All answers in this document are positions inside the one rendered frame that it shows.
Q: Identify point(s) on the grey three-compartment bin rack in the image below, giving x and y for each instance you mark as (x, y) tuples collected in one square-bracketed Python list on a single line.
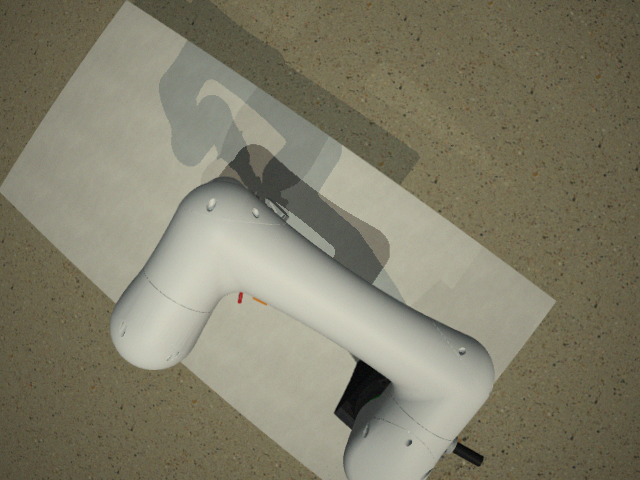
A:
[(271, 204)]

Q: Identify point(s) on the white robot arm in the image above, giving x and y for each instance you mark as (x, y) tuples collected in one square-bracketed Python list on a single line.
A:
[(223, 239)]

